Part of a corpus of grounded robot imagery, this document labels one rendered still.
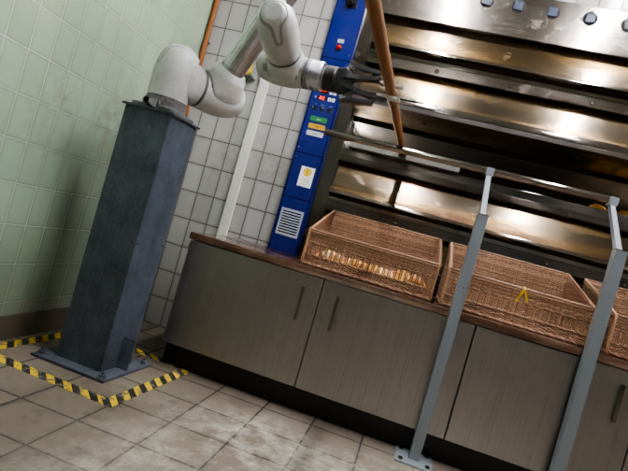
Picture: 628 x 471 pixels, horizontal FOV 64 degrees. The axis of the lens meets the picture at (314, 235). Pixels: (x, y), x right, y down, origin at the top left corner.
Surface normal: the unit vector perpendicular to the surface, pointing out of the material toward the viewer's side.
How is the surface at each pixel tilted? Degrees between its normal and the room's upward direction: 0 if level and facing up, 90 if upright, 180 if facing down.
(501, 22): 90
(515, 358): 90
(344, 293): 90
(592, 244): 70
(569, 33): 90
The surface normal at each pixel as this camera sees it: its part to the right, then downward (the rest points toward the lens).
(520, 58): -0.09, -0.37
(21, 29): 0.94, 0.27
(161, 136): -0.23, -0.06
